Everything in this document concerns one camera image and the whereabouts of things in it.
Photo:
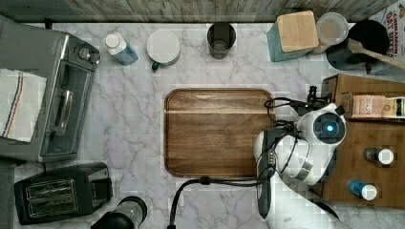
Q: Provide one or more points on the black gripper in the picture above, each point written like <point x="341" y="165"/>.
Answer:
<point x="313" y="103"/>

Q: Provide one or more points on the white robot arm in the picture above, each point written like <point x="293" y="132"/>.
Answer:
<point x="303" y="150"/>

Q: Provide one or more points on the brown paper tea packets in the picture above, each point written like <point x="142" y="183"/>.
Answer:
<point x="366" y="105"/>

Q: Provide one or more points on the wooden spoon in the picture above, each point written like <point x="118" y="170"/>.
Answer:
<point x="372" y="54"/>

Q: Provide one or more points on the teal canister with wooden lid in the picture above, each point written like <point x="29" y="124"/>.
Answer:
<point x="292" y="36"/>

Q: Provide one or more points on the clear jar with white lid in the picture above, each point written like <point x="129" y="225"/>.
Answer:
<point x="332" y="29"/>

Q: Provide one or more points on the yellow green tea packets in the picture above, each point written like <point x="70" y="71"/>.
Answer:
<point x="394" y="107"/>

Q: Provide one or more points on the dark spice bottle white cap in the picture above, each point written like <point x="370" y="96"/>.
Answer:
<point x="379" y="155"/>

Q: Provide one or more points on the black utensil pot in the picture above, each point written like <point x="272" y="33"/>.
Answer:
<point x="363" y="37"/>

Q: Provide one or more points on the blue spice bottle white cap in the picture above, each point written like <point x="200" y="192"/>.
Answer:
<point x="362" y="189"/>

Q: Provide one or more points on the wooden cutting board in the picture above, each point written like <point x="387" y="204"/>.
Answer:
<point x="211" y="132"/>

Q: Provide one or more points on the dark grey cup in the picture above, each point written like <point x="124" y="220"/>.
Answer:
<point x="221" y="37"/>

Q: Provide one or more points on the cereal box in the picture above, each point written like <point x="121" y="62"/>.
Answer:
<point x="393" y="19"/>

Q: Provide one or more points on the white lidded mug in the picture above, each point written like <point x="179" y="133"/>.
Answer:
<point x="164" y="48"/>

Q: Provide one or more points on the black blender jar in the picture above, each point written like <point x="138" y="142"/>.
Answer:
<point x="130" y="213"/>

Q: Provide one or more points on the silver toaster oven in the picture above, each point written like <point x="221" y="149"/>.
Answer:
<point x="69" y="65"/>

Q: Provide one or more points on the black toaster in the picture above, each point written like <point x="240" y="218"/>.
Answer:
<point x="63" y="193"/>

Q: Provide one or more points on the striped white dish towel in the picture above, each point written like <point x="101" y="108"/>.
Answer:
<point x="21" y="96"/>

